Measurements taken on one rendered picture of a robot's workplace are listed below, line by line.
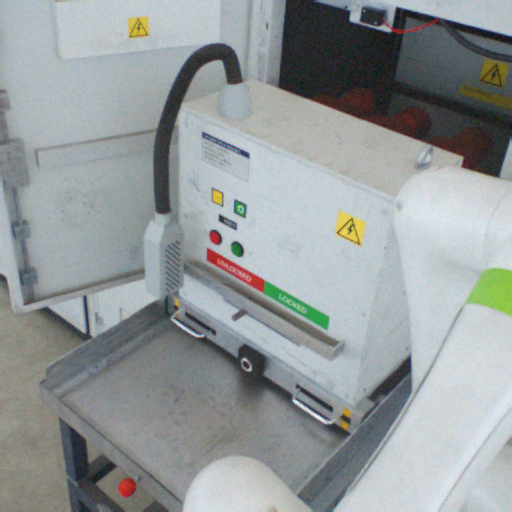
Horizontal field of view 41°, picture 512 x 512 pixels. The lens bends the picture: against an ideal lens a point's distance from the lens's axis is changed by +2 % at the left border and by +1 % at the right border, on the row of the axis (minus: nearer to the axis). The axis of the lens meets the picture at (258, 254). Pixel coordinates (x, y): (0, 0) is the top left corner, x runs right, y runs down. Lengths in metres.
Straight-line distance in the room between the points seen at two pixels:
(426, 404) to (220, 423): 0.78
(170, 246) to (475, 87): 1.05
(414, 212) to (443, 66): 1.28
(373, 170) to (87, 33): 0.64
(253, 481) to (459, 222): 0.36
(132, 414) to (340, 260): 0.54
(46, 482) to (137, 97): 1.36
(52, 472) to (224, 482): 1.77
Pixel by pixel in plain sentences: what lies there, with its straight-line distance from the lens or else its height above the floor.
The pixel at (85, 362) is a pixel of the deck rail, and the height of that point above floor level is 0.86.
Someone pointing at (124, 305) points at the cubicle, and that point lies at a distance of 2.46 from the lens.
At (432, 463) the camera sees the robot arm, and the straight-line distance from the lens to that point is 0.68.
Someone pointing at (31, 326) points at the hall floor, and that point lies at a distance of 2.97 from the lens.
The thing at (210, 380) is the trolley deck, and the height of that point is 0.85.
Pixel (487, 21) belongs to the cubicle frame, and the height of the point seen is 1.58.
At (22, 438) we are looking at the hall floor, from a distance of 2.56.
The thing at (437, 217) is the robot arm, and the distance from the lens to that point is 0.82.
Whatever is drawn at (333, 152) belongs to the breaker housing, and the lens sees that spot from 1.21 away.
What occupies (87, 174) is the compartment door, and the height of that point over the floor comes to 1.16.
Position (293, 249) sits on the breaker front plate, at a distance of 1.26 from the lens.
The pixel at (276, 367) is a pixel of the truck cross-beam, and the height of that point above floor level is 0.91.
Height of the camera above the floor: 1.92
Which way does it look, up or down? 35 degrees down
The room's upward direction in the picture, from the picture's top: 5 degrees clockwise
